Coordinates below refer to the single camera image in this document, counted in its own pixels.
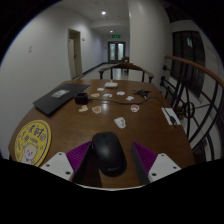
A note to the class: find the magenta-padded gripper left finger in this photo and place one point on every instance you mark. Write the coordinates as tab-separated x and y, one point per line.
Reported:
58	165

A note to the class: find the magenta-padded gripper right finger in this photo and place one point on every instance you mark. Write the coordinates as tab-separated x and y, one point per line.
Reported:
165	166

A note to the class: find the black computer mouse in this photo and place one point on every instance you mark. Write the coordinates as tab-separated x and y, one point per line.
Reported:
108	153

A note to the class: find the round yellow cartoon mouse pad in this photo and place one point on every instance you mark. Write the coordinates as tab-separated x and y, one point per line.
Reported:
33	141

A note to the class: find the white card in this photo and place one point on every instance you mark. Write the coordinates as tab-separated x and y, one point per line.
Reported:
168	113

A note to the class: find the peach cartoon sticker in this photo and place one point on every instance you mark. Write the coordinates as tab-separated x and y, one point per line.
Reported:
83	108
96	109

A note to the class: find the red and white sticker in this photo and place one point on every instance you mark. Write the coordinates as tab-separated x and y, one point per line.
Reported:
134	108

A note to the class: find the closed black laptop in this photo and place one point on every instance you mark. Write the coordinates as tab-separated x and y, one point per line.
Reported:
63	96

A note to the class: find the small black box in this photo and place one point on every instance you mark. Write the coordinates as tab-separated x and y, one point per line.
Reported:
81	98

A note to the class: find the small pale cartoon sticker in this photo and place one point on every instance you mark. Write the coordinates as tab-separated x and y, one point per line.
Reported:
100	89
95	95
121	93
107	95
130	98

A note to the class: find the small white box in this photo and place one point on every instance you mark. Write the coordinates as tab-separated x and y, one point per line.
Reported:
111	85

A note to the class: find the black railing with wooden handrail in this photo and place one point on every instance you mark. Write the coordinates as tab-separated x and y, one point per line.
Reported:
200	68

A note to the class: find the wooden armchair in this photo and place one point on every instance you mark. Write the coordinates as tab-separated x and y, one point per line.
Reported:
126	66

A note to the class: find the dark framed window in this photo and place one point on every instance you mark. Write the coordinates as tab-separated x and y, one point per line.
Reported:
186	50

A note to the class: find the glass double door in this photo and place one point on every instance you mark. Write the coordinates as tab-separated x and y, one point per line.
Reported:
116	51

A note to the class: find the green exit sign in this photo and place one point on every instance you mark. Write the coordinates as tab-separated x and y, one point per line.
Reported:
116	36

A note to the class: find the round ceiling light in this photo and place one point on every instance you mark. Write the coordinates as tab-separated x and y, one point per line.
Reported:
103	13

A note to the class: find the side door with frame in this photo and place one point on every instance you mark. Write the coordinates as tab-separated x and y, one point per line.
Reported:
76	53

